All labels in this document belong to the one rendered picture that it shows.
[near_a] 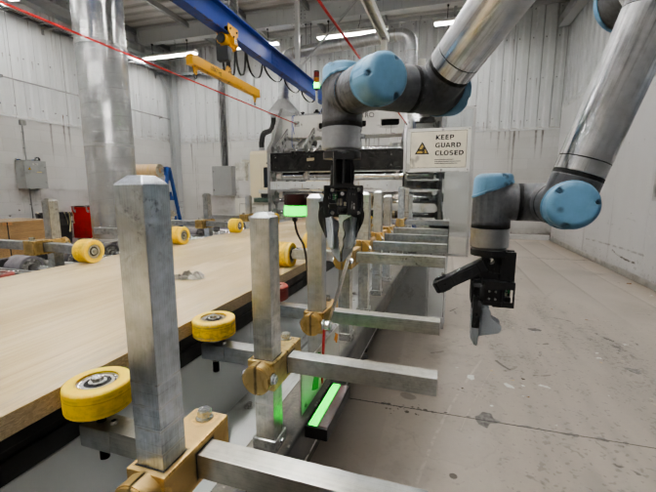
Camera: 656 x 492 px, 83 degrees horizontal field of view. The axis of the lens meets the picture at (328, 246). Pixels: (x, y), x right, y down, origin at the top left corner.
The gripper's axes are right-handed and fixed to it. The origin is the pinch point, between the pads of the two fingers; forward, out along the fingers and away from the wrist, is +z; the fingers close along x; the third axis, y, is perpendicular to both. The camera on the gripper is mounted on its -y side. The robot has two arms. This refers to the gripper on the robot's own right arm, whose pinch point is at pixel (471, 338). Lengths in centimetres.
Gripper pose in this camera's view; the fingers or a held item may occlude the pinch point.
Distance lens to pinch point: 89.7
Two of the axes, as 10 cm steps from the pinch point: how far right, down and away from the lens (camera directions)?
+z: 0.0, 9.9, 1.5
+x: 3.1, -1.4, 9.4
